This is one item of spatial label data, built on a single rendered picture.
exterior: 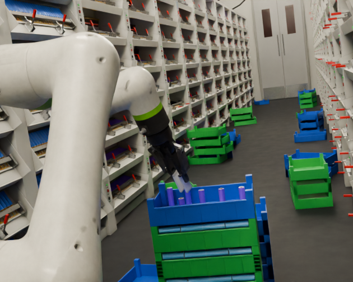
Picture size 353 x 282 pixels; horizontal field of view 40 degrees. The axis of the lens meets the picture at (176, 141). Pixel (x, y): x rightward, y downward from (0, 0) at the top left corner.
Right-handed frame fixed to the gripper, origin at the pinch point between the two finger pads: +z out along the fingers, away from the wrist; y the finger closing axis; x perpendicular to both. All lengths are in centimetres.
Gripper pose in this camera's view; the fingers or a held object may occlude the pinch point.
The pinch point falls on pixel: (182, 181)
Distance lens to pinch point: 151.2
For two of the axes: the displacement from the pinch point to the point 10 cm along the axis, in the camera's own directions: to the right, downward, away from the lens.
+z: 3.8, 8.1, 4.5
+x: 5.0, -5.9, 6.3
